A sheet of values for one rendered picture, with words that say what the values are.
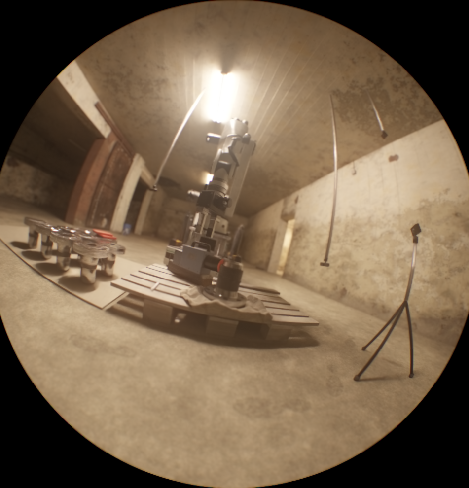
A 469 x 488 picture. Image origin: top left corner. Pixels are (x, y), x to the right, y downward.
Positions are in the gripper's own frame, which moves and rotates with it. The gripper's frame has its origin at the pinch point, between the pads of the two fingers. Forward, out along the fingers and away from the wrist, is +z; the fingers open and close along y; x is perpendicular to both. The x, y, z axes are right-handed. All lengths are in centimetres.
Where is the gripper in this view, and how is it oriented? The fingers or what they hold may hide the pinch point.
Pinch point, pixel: (204, 230)
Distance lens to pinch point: 125.2
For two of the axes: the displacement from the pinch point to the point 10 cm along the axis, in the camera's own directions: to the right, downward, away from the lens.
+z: -2.5, 9.7, -0.4
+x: 8.8, 2.1, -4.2
